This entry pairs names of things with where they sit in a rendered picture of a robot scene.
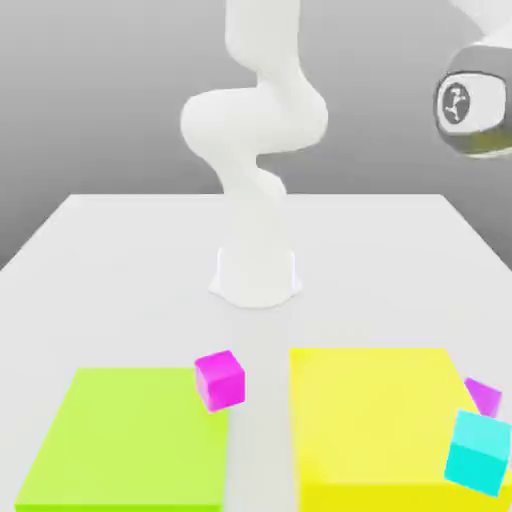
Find small magenta cube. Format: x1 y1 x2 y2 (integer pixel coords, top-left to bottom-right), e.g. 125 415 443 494
463 376 503 420
194 349 246 414

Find small cyan cube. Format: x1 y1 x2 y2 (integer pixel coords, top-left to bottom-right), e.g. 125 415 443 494
443 408 512 498

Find large yellow box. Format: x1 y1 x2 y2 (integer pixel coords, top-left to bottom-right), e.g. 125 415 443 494
288 346 512 512

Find large lime green box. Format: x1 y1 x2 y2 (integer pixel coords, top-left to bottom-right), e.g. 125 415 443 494
14 366 230 512

